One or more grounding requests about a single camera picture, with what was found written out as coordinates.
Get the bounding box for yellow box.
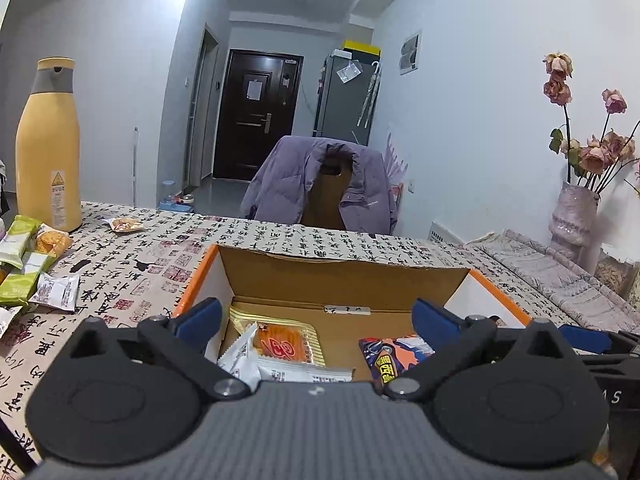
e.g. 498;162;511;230
342;39;382;57

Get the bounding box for blue floor tray with bowls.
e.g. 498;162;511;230
157;180;197;208

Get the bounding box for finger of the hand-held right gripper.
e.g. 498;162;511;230
559;324;640;357

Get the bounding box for green-white snack packet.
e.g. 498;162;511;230
0;215;45;269
0;251;57;307

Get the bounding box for folded umbrella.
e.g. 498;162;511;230
356;60;381;128

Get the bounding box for grey interior door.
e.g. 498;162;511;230
182;22;221;191

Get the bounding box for purple puffer jacket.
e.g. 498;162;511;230
240;135;401;236

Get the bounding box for dried pink roses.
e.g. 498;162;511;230
542;51;640;193

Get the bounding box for round cracker snack packet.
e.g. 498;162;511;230
32;224;75;257

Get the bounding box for yellow thermos bottle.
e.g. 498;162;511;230
15;57;83;233

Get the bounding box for brown chair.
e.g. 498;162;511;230
302;152;356;231

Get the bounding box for small clear cracker packet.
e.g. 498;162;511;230
102;216;146;234

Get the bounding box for white text-printed snack packet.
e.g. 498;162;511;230
257;357;355;385

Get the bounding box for wall poster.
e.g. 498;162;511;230
399;31;423;76

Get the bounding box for clear snack jar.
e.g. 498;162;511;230
595;242;640;301

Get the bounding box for grey refrigerator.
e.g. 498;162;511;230
314;52;383;147

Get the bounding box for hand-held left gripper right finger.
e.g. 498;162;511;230
382;298;583;403

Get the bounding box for pale leaf wall decoration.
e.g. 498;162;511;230
385;132;408;196

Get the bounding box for white red-print snack packet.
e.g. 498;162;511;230
0;305;23;338

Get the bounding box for clear plastic bag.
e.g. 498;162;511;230
336;60;363;83

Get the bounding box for dark entrance door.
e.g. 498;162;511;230
212;49;305;182

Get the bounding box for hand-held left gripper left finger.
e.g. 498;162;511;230
67;297;253;403

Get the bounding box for orange-red snack packet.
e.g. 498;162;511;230
358;335;436;392

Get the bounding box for red cardboard box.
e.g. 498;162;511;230
172;244;533;391

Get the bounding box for silver snack packet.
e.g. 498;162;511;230
217;322;261;393

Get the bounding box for gold-orange snack packet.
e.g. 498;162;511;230
229;305;327;367

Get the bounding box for pink vase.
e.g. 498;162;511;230
548;181;601;266

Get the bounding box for pink quilted blanket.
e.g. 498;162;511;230
465;229;640;333

